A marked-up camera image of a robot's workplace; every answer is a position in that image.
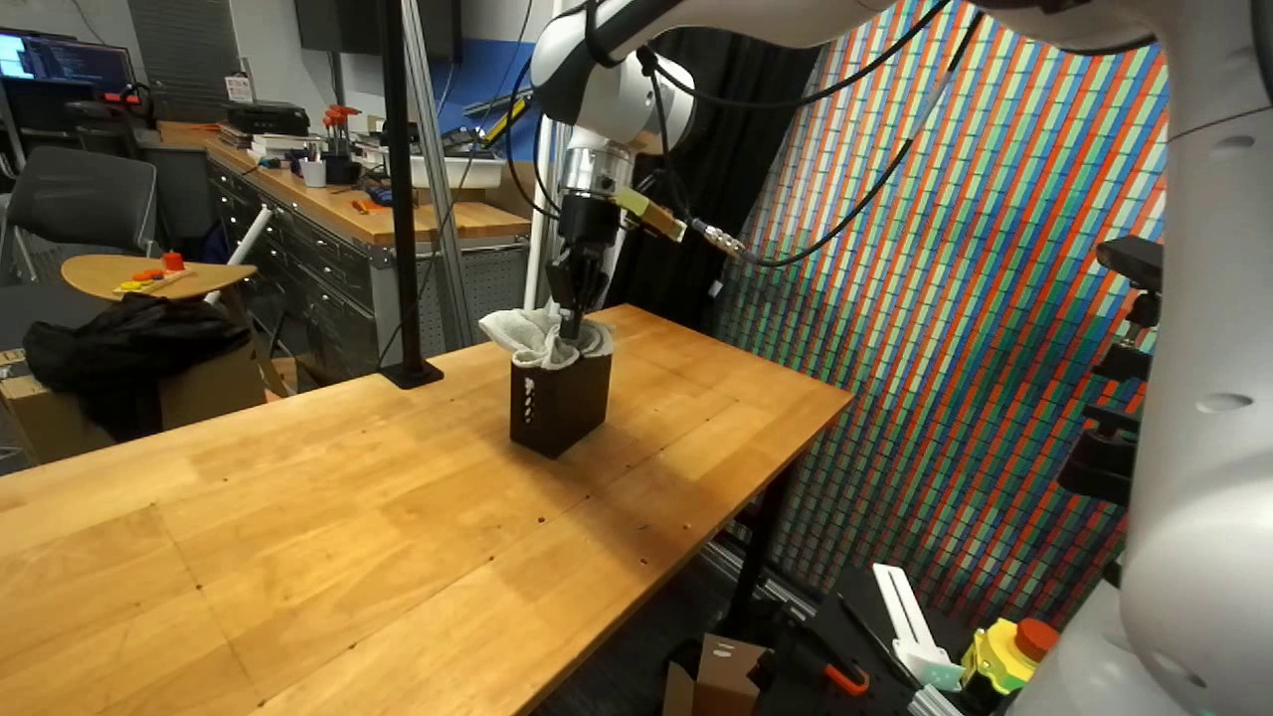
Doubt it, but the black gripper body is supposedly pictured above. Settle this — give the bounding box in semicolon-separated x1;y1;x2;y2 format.
550;194;620;336

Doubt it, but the white cloth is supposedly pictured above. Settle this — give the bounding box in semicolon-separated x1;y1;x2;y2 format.
478;301;614;368

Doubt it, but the black perforated box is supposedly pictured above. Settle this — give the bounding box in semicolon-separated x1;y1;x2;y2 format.
507;352;614;457

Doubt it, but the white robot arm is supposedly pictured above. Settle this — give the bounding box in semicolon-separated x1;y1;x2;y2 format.
778;0;1273;716

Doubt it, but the cardboard box under table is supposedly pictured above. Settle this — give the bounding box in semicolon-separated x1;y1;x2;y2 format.
660;632;765;716

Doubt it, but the black vertical pole stand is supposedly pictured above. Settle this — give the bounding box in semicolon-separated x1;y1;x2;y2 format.
379;0;440;389

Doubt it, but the wooden workbench with drawers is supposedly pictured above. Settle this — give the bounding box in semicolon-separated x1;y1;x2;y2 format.
152;124;530;383

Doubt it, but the round wooden stool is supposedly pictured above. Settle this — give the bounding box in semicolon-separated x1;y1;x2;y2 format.
58;254;252;301

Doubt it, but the black bag on floor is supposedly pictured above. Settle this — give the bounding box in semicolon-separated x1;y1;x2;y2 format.
23;293;252;440

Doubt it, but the black office chair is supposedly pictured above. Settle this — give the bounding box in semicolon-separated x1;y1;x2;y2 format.
2;144;157;281

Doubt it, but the computer monitor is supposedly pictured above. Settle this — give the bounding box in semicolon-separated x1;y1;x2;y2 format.
0;33;136;92

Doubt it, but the yellow red emergency stop button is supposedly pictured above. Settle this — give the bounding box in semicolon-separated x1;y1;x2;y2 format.
964;615;1058;697

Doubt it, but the wrist camera yellow-green block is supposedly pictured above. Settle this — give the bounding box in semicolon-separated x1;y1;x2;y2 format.
607;185;689;241

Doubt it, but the black camera on stand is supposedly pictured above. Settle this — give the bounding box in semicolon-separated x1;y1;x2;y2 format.
1058;234;1163;505

